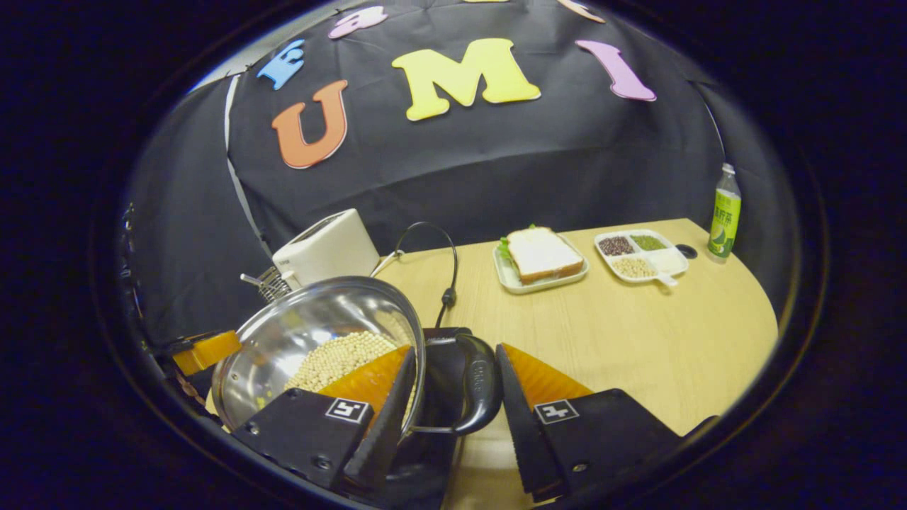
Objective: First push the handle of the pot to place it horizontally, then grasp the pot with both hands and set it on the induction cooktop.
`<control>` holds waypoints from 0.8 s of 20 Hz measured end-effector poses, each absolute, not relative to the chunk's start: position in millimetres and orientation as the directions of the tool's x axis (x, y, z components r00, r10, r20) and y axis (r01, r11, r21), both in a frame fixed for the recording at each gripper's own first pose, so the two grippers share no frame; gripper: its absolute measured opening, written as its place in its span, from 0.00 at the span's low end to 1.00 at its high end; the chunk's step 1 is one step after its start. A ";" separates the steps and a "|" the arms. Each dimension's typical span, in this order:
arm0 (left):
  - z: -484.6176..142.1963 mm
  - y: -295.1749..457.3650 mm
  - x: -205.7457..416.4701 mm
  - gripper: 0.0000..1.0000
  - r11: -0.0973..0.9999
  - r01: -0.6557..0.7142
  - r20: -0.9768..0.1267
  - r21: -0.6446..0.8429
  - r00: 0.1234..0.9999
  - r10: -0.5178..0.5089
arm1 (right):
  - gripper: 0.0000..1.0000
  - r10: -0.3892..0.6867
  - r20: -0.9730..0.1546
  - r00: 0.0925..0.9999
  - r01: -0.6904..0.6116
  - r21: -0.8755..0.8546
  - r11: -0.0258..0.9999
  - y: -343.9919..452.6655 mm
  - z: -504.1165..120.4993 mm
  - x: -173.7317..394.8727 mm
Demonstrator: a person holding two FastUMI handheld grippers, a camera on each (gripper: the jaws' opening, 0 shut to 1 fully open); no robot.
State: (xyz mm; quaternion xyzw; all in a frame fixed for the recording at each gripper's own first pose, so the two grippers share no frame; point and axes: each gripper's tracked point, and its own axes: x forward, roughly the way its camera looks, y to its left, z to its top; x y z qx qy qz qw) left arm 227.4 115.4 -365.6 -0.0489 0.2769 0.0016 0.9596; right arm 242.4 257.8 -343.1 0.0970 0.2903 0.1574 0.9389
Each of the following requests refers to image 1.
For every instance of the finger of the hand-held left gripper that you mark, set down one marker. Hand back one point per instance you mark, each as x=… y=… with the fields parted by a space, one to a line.
x=205 y=352

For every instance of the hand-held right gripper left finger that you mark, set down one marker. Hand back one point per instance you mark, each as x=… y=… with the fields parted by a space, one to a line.
x=386 y=439

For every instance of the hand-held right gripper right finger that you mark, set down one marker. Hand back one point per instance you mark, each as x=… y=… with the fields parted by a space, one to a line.
x=521 y=432

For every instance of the black induction cooktop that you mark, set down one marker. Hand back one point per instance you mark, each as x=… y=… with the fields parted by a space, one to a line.
x=425 y=467

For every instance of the steel pot with soybeans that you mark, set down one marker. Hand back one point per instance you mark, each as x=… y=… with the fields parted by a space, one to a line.
x=319 y=319

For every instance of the pale rectangular plate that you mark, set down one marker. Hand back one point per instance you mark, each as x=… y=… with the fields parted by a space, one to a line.
x=542 y=285

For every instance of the white toaster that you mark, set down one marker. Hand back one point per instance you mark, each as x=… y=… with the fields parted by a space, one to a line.
x=329 y=248

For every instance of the sandwich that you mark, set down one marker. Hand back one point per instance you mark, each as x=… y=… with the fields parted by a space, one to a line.
x=542 y=253

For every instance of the white divided bean tray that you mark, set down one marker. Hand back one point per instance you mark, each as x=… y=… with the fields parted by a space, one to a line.
x=638 y=258

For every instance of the small black round cap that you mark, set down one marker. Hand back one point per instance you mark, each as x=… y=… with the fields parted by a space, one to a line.
x=686 y=251

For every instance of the black backdrop cloth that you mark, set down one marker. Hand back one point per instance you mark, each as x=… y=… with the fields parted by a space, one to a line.
x=460 y=156

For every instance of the green drink bottle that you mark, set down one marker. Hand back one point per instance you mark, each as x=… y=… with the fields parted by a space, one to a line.
x=724 y=223

